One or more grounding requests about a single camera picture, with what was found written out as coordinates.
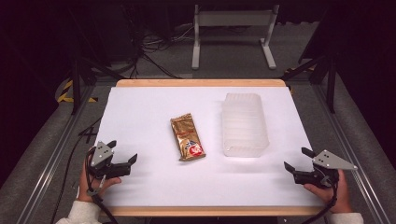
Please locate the person's left hand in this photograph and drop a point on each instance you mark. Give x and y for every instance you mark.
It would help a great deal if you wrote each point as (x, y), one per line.
(87, 186)

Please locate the translucent plastic container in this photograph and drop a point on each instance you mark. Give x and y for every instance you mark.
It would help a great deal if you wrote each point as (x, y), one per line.
(244, 124)

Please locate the black tripod stand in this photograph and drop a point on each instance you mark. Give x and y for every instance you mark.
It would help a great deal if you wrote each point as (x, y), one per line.
(76, 90)
(332, 90)

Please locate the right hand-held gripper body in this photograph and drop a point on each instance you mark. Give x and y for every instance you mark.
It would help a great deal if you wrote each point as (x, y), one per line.
(314, 178)

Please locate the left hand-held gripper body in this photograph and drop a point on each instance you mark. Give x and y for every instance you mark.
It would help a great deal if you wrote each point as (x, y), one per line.
(109, 169)

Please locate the person's right hand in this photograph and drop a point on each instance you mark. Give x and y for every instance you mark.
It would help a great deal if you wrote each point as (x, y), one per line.
(341, 194)

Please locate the gold snack packet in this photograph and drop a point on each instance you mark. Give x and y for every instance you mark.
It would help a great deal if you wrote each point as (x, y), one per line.
(187, 137)

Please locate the white metal stand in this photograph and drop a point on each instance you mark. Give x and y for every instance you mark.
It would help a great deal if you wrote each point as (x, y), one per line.
(233, 18)

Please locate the aluminium rail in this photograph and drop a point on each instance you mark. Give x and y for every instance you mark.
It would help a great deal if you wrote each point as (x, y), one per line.
(358, 179)
(51, 165)

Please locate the yellow black floor tape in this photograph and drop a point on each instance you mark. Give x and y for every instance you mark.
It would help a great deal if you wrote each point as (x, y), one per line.
(63, 98)

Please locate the white paper sheet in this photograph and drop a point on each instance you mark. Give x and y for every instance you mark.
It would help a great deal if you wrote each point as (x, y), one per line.
(146, 112)

